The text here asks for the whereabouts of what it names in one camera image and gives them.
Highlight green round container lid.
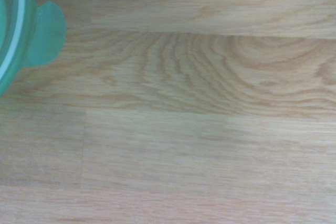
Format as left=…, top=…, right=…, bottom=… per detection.
left=0, top=0, right=67, bottom=98

